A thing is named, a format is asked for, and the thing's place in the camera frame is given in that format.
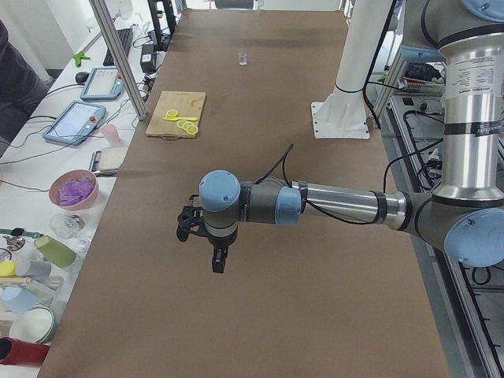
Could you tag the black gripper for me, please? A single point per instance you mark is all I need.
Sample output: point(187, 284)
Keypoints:
point(223, 241)

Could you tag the clear glass shaker cup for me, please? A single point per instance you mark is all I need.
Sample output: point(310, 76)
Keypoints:
point(243, 58)

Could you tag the pink cup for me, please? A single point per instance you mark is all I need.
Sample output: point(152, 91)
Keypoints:
point(110, 133)

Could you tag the green cup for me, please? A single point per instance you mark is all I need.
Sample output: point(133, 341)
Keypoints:
point(54, 251)

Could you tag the yellow plastic knife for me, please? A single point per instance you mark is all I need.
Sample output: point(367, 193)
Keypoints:
point(180, 118)

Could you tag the wooden cutting board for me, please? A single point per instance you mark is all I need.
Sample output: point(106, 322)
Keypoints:
point(188, 104)

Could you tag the wine glass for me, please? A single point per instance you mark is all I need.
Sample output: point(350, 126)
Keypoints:
point(66, 226)

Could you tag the pink bowl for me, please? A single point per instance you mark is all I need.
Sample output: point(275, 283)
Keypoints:
point(74, 190)

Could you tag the white mounting pillar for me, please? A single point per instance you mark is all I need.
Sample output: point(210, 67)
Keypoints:
point(342, 115)

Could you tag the blue teach pendant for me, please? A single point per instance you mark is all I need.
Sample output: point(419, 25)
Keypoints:
point(103, 84)
point(78, 121)

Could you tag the red cylinder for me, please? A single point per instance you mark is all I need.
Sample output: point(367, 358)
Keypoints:
point(19, 352)

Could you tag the aluminium frame post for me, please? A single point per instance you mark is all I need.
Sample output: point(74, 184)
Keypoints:
point(114, 45)

